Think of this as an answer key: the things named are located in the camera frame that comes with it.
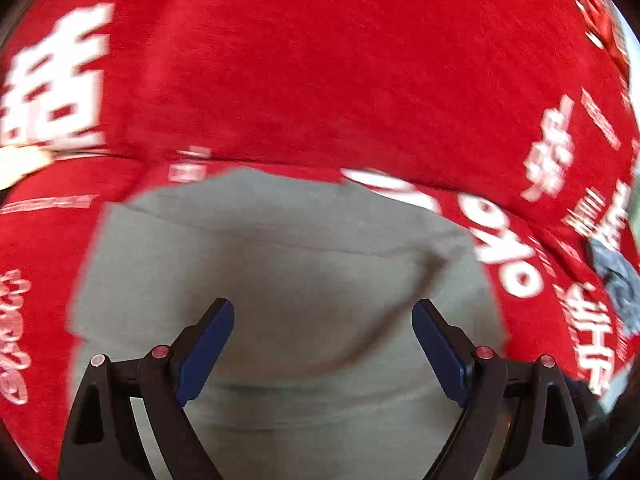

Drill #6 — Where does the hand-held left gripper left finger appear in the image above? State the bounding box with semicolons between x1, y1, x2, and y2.
57;297;236;480

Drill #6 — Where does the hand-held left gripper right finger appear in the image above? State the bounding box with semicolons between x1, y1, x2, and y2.
411;298;587;480

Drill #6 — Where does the grey knit garment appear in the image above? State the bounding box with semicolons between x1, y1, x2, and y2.
70;167;508;480

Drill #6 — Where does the dark grey cloth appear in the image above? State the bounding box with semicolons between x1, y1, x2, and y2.
586;237;640;333

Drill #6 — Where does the pale beige object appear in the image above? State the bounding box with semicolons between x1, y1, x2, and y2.
0;144;55;190

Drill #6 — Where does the red printed sofa cover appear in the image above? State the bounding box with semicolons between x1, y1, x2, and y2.
0;0;640;480

